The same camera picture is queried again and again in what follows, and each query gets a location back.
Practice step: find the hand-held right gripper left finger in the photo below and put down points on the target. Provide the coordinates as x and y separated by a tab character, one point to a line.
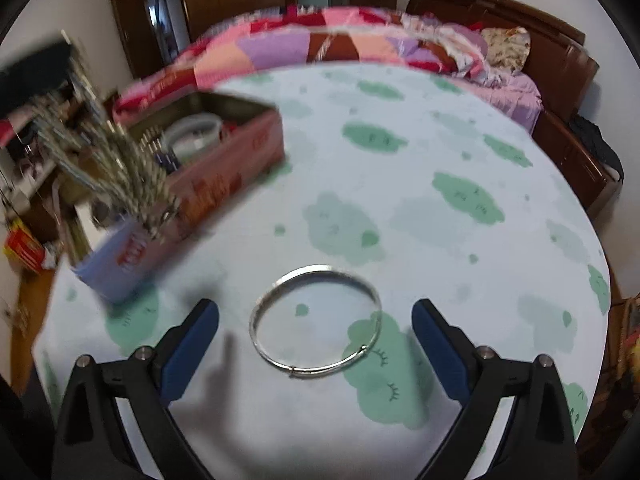
190	350

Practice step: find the dark clothing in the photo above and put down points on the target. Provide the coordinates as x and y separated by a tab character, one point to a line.
597	145

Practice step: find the pink metal tin box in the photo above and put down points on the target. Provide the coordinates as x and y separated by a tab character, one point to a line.
235	160

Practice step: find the purple bed sheet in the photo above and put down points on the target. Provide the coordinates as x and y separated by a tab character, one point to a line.
520	100

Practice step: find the thin silver bangle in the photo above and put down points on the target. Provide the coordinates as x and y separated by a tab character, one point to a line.
291	371

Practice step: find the colourful patterned cushion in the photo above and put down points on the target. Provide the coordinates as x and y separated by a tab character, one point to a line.
631	345

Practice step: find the red packet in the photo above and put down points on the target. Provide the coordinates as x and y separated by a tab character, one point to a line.
22	250

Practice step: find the floral pillow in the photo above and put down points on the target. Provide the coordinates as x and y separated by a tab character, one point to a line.
507	50

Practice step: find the pink patchwork quilt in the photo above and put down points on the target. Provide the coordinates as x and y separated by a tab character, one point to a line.
280	45

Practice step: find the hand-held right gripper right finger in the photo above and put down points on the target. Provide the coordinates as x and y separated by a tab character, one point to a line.
440	350

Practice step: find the cluttered white shelf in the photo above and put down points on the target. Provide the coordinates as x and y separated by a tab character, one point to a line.
25	180

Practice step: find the wooden wardrobe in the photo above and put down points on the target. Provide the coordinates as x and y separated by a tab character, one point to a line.
225	5

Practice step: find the pale jade bangle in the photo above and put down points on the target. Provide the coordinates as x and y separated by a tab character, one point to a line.
172	142

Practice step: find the wooden nightstand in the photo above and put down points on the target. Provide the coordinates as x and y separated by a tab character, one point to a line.
570	155

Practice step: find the wooden bed headboard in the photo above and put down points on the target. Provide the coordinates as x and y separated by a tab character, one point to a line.
550	45

